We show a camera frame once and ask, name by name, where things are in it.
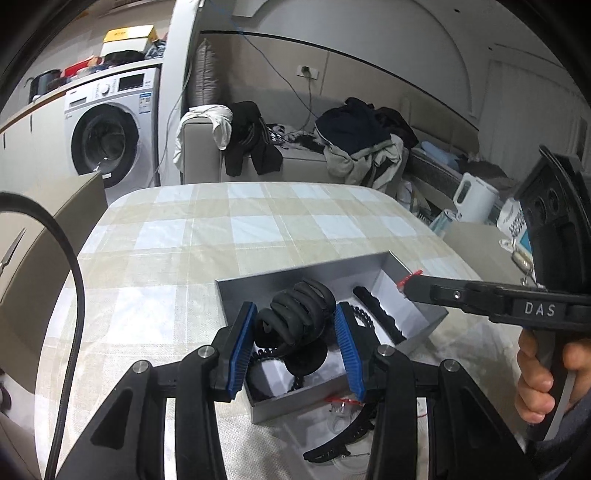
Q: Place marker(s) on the yellow cardboard box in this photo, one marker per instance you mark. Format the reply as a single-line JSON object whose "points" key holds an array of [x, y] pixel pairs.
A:
{"points": [[127, 33]]}

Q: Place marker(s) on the white cloth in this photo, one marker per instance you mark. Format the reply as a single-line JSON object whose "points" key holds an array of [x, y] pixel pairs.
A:
{"points": [[219, 122]]}

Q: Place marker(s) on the clear plastic disc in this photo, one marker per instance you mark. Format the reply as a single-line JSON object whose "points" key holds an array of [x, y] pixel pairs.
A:
{"points": [[334, 419]]}

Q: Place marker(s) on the light blue cloth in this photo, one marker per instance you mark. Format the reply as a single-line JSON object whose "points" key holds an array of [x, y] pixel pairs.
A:
{"points": [[436, 151]]}

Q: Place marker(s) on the dark clothes pile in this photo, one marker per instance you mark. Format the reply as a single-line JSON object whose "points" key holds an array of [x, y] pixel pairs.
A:
{"points": [[351, 124]]}

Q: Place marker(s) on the black wavy hair clip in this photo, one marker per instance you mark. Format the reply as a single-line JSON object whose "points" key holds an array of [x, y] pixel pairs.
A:
{"points": [[378, 314]]}

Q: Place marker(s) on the person's right hand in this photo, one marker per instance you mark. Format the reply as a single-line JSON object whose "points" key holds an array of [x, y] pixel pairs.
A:
{"points": [[533, 387]]}

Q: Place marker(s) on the grey sofa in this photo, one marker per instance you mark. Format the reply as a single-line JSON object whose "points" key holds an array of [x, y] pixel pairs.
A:
{"points": [[300, 168]]}

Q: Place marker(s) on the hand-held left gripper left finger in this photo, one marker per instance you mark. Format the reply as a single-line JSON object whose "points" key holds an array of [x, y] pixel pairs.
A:
{"points": [[240, 360]]}

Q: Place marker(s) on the small silver trinket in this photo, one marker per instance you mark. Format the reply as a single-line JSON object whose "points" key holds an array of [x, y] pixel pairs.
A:
{"points": [[524, 261]]}

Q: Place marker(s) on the red box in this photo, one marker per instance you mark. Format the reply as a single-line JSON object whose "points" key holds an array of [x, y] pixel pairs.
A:
{"points": [[78, 67]]}

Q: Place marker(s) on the person's right forearm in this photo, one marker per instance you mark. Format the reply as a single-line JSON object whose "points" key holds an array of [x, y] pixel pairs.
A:
{"points": [[570, 443]]}

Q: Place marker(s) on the grey pillow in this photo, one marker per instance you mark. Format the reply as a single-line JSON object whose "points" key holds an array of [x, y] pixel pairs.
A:
{"points": [[207, 74]]}

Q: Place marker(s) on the white kitchen counter cabinet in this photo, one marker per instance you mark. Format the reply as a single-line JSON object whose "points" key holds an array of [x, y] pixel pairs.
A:
{"points": [[37, 138]]}

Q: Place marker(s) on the white electric kettle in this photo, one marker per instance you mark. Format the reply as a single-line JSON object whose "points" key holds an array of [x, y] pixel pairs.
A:
{"points": [[475, 198]]}

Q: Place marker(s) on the black claw hair clip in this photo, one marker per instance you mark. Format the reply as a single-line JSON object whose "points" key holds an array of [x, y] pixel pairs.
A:
{"points": [[295, 314]]}

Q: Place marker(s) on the white washing machine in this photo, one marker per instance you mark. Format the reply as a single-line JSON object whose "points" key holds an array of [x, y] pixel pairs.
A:
{"points": [[143, 138]]}

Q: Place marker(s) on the red tag clear packet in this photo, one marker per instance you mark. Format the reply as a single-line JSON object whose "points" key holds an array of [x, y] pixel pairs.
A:
{"points": [[339, 398]]}

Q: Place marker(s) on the black electric pot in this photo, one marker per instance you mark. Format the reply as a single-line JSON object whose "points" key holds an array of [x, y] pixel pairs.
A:
{"points": [[46, 83]]}

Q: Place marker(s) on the metal scissors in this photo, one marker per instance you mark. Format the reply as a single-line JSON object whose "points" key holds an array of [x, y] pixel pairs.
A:
{"points": [[11, 254]]}

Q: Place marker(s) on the black garment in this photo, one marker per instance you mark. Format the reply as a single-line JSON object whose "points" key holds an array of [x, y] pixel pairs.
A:
{"points": [[249, 138]]}

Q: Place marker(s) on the grey cardboard box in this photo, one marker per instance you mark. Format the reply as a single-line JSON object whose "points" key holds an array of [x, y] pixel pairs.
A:
{"points": [[429, 318]]}

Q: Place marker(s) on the small red tag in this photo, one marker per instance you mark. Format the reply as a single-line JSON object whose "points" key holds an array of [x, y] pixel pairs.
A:
{"points": [[406, 279]]}

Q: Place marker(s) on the white wall outlet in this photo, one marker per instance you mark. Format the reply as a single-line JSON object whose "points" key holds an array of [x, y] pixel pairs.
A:
{"points": [[307, 72]]}

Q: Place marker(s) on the large brown cardboard box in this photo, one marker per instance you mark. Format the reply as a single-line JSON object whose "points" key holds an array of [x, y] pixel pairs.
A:
{"points": [[41, 240]]}

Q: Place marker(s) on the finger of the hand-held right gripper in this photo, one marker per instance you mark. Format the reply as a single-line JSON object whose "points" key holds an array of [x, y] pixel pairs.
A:
{"points": [[461, 295]]}

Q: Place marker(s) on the flat brown cardboard box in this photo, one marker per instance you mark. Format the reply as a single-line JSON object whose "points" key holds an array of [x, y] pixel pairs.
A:
{"points": [[475, 249]]}

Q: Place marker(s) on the white bag yellow circle print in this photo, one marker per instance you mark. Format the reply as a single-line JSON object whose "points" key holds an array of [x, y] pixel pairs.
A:
{"points": [[512, 221]]}

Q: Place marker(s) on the grey white garment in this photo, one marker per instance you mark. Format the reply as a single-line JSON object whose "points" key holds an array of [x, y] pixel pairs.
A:
{"points": [[360, 164]]}

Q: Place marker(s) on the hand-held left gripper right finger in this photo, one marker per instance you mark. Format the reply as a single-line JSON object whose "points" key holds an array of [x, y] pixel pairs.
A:
{"points": [[351, 355]]}

